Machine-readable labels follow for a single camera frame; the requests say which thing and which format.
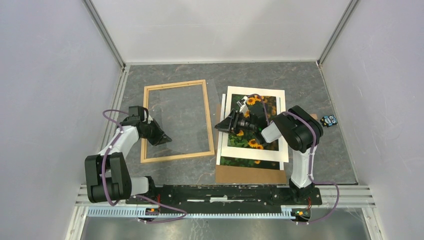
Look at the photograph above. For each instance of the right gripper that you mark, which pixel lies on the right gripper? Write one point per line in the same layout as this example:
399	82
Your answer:
230	121

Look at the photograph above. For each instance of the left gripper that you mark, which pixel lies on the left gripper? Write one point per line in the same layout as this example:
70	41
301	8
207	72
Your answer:
160	137

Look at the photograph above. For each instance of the wooden picture frame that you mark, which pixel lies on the wooden picture frame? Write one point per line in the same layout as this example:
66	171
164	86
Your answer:
208	116

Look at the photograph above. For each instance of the white photo mat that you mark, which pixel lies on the white photo mat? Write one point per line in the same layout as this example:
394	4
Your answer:
281	155

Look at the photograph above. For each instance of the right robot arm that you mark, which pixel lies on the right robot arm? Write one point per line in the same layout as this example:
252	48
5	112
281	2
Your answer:
298	128

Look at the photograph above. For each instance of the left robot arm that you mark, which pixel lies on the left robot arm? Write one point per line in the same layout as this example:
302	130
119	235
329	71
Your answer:
106	173

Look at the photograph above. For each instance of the sunflower photo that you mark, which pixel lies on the sunflower photo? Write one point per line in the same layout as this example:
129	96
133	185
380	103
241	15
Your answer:
260	106

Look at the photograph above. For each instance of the brown backing board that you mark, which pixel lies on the brown backing board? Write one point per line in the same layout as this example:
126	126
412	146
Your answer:
225	174

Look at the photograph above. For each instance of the small wooden cube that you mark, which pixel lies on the small wooden cube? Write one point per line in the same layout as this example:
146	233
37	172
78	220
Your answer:
314	116

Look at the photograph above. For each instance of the black blue toy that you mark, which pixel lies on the black blue toy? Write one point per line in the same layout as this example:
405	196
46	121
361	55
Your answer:
328	121

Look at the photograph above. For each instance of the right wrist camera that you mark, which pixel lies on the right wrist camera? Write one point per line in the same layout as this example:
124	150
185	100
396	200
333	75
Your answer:
243	108

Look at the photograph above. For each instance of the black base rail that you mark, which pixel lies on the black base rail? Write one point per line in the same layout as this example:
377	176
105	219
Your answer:
221	198

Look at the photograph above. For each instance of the white slotted cable duct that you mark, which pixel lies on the white slotted cable duct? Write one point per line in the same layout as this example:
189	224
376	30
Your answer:
144	213

